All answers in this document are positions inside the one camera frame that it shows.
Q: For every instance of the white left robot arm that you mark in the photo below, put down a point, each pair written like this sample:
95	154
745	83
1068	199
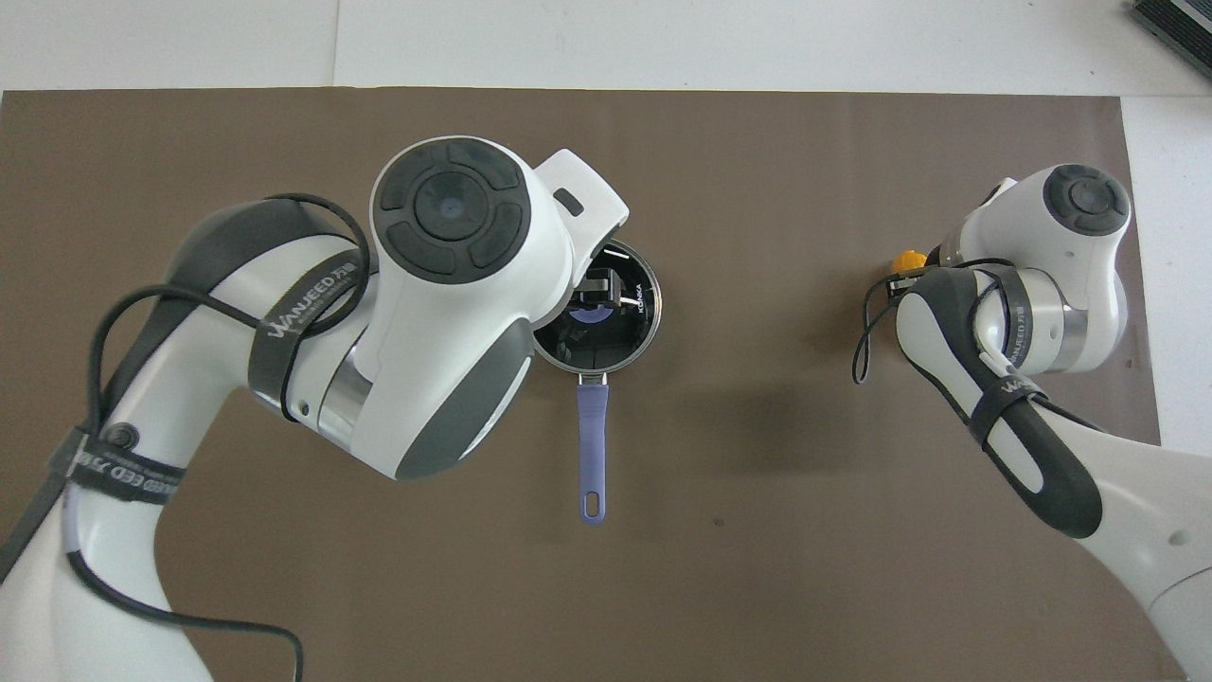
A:
445	313

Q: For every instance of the yellow toy corn cob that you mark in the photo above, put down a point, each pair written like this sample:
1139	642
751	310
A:
909	260

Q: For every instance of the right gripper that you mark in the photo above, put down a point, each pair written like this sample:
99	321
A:
939	260

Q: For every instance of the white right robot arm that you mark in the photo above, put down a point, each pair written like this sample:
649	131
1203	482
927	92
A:
1070	265

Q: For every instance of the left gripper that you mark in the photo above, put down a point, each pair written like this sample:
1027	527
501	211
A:
587	204

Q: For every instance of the glass lid with blue knob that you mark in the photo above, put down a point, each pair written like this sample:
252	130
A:
615	338

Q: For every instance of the dark grey ribbed device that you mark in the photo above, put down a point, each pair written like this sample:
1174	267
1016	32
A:
1179	24

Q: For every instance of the brown table mat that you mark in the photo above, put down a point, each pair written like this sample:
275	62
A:
757	474

